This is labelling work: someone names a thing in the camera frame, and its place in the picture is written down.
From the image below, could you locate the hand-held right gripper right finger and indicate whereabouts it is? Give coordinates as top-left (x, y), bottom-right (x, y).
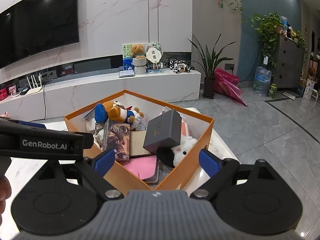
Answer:
top-left (190, 149), bottom-right (285, 200)

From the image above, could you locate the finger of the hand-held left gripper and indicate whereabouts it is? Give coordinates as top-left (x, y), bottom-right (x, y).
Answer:
top-left (73, 133), bottom-right (94, 158)
top-left (18, 121), bottom-right (47, 129)

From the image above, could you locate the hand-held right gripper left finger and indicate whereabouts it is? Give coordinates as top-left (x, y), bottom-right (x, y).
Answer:
top-left (34, 149), bottom-right (123, 200)

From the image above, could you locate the orange cardboard box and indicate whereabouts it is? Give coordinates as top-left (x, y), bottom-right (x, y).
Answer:
top-left (64, 89), bottom-right (215, 193)

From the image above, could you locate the white black plush dog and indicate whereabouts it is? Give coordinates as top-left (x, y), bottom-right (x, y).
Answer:
top-left (156, 135), bottom-right (198, 168)

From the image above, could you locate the pink card wallet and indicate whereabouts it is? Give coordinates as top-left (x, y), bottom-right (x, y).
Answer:
top-left (124, 155), bottom-right (159, 183)

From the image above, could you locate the bear sailor plush keychain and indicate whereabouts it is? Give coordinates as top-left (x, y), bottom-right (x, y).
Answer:
top-left (102, 101), bottom-right (145, 127)

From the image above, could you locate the dark grey box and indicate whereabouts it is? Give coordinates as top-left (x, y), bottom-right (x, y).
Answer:
top-left (143, 109), bottom-right (182, 153)

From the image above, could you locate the person's left hand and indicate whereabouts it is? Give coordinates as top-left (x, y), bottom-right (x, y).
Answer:
top-left (0, 176), bottom-right (12, 228)

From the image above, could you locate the white router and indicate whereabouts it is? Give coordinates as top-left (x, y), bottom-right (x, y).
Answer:
top-left (26, 73), bottom-right (43, 95)

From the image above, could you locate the white marble TV console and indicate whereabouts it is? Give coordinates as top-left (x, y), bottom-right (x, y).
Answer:
top-left (0, 55), bottom-right (202, 120)

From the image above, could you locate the potted orchid plant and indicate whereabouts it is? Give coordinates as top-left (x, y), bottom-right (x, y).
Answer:
top-left (187, 34), bottom-right (237, 98)

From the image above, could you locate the teddy bear on stand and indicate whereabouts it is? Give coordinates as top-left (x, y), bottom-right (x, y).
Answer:
top-left (122, 44), bottom-right (137, 71)

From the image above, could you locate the large water jug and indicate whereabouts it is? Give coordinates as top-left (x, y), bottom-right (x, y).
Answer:
top-left (252, 66), bottom-right (272, 97)

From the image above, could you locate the black television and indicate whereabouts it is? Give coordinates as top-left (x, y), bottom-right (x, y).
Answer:
top-left (0, 0), bottom-right (80, 69)

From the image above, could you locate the black white checkered toy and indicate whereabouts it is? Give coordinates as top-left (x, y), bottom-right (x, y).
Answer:
top-left (162, 58), bottom-right (195, 73)

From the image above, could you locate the white scale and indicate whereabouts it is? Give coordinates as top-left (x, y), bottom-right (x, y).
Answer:
top-left (282, 91), bottom-right (302, 100)

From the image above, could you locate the brown teddy bear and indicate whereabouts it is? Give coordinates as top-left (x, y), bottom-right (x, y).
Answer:
top-left (129, 44), bottom-right (145, 58)

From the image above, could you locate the round paper fan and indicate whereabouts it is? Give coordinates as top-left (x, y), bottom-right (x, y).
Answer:
top-left (145, 42), bottom-right (165, 70)

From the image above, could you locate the grey cabinet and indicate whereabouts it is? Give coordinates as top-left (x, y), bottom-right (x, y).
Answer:
top-left (271, 34), bottom-right (305, 88)

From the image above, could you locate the pothos plant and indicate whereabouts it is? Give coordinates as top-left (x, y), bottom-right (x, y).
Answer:
top-left (250, 14), bottom-right (284, 69)

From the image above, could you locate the black cable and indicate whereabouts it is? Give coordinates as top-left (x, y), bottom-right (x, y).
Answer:
top-left (42, 85), bottom-right (47, 119)

